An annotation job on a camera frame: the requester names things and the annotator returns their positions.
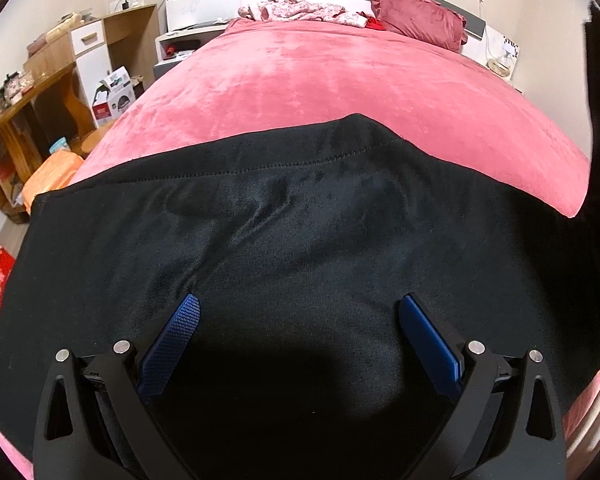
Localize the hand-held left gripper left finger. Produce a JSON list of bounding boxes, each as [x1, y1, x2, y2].
[[32, 294, 202, 480]]

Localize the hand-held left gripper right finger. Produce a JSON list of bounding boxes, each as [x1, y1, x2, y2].
[[401, 294, 566, 480]]

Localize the black pants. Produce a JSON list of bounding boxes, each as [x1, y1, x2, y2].
[[0, 2, 600, 480]]

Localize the orange plastic stool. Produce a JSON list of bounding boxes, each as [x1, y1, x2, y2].
[[21, 150, 85, 211]]

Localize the round wooden stool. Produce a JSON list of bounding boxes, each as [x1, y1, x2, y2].
[[75, 127, 112, 159]]

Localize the white appliance carton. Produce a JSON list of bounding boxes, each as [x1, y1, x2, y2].
[[92, 66, 137, 129]]

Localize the white bedside nightstand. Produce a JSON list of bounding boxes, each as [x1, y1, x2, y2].
[[153, 20, 231, 74], [480, 57, 524, 94]]

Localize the wooden desk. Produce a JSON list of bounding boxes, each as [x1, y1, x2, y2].
[[0, 62, 99, 224]]

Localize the pink bed blanket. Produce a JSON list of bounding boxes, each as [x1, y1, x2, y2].
[[0, 17, 600, 480]]

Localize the cluster of desk bottles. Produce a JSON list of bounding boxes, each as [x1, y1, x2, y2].
[[0, 70, 36, 132]]

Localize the wooden cabinet with white drawer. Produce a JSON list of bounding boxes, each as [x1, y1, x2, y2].
[[24, 4, 159, 122]]

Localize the red ruffled pillow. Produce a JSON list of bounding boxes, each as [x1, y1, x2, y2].
[[371, 0, 469, 52]]

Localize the pink floral clothes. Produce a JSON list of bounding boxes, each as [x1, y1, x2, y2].
[[237, 0, 374, 29]]

